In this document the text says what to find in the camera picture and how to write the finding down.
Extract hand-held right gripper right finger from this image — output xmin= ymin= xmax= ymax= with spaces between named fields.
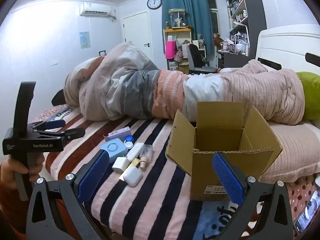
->
xmin=212 ymin=152 xmax=293 ymax=240

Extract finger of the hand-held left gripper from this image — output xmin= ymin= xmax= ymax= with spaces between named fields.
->
xmin=31 ymin=127 xmax=86 ymax=141
xmin=32 ymin=119 xmax=66 ymax=131

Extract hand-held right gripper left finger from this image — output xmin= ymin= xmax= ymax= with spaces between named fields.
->
xmin=26 ymin=150 xmax=110 ymax=240

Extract brown cardboard box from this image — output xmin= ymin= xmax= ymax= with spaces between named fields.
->
xmin=165 ymin=101 xmax=283 ymax=202

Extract white charger plug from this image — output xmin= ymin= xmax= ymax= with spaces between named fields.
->
xmin=112 ymin=156 xmax=129 ymax=173

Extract light blue square device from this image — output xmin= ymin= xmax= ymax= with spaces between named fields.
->
xmin=100 ymin=142 xmax=121 ymax=165

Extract white earbuds case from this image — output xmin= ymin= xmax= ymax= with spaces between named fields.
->
xmin=123 ymin=166 xmax=143 ymax=187

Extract slim gold box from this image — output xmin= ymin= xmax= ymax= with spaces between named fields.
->
xmin=119 ymin=158 xmax=141 ymax=181

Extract person's left forearm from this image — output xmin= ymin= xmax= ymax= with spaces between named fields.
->
xmin=0 ymin=180 xmax=29 ymax=234

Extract person's left hand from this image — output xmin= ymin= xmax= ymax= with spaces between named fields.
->
xmin=0 ymin=152 xmax=45 ymax=189

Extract black object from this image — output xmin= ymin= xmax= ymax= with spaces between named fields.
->
xmin=51 ymin=89 xmax=65 ymax=106

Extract small purple box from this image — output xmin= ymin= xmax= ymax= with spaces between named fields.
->
xmin=104 ymin=126 xmax=132 ymax=142

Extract blue white contact lens case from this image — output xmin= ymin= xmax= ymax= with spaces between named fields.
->
xmin=117 ymin=135 xmax=134 ymax=150

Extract pink ribbed pillow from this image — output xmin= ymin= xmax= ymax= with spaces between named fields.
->
xmin=260 ymin=123 xmax=320 ymax=184

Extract smartphone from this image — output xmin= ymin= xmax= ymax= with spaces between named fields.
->
xmin=294 ymin=189 xmax=320 ymax=236

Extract white air conditioner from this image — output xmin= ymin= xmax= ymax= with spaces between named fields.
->
xmin=79 ymin=2 xmax=117 ymax=20

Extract white door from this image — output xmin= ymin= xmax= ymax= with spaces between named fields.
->
xmin=122 ymin=11 xmax=152 ymax=61

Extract green pillow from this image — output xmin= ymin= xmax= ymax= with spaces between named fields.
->
xmin=295 ymin=71 xmax=320 ymax=120

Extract pink bag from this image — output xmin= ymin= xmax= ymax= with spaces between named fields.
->
xmin=165 ymin=40 xmax=177 ymax=59

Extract grey office chair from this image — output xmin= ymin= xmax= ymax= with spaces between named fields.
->
xmin=187 ymin=44 xmax=218 ymax=75

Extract yellow shelf unit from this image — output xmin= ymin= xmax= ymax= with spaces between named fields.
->
xmin=163 ymin=27 xmax=193 ymax=72

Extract white headboard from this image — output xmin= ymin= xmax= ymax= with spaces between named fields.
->
xmin=255 ymin=24 xmax=320 ymax=77

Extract glass display case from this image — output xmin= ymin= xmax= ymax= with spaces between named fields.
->
xmin=168 ymin=8 xmax=187 ymax=29

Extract teal curtain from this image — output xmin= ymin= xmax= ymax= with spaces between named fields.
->
xmin=162 ymin=0 xmax=216 ymax=56

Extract window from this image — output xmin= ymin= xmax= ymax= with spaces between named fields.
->
xmin=206 ymin=0 xmax=221 ymax=55

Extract dark tall bookcase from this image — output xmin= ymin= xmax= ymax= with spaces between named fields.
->
xmin=224 ymin=0 xmax=267 ymax=69

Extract pale blue wall poster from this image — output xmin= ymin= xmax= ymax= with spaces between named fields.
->
xmin=79 ymin=31 xmax=90 ymax=49

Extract round wall clock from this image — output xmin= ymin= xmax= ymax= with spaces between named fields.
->
xmin=147 ymin=0 xmax=163 ymax=10

